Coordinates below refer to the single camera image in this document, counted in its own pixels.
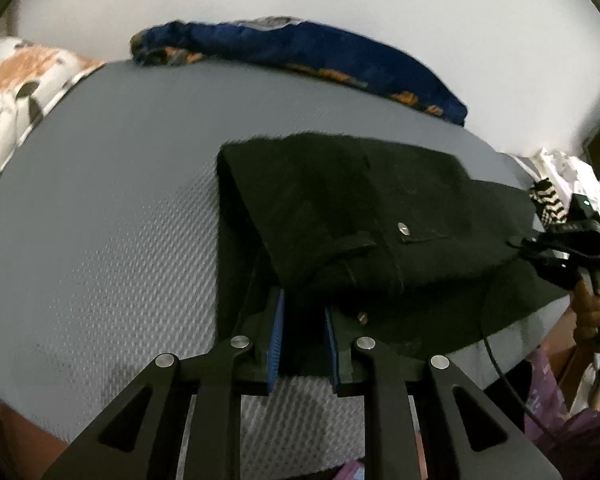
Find black denim pants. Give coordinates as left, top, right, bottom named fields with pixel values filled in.
left=216, top=132, right=564, bottom=375

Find person's right hand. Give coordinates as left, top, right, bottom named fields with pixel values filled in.
left=570, top=281, right=600, bottom=344

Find black white zigzag cloth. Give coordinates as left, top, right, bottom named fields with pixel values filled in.
left=529, top=179, right=568, bottom=226

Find white crumpled cloth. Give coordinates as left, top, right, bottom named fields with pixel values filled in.
left=510, top=148, right=600, bottom=216

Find purple floral cloth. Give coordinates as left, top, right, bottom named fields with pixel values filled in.
left=329, top=346, right=600, bottom=480

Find blue orange patterned blanket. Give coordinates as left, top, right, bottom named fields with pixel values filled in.
left=130, top=16, right=468, bottom=126

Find white floral pillow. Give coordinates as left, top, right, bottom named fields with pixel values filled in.
left=0, top=37, right=105, bottom=175

